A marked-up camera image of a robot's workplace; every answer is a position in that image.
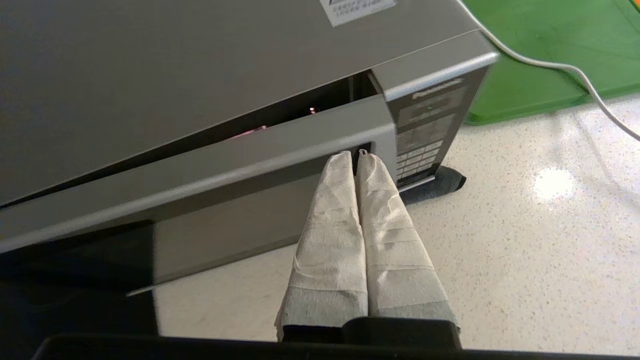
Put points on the right gripper wrapped left finger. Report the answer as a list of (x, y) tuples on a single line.
[(330, 250)]

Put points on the right gripper wrapped right finger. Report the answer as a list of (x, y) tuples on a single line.
[(395, 250)]

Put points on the black glass microwave door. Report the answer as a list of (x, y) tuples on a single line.
[(200, 175)]

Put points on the silver microwave oven body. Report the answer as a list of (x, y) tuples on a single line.
[(150, 75)]

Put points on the green plastic cutting board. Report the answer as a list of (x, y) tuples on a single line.
[(550, 30)]

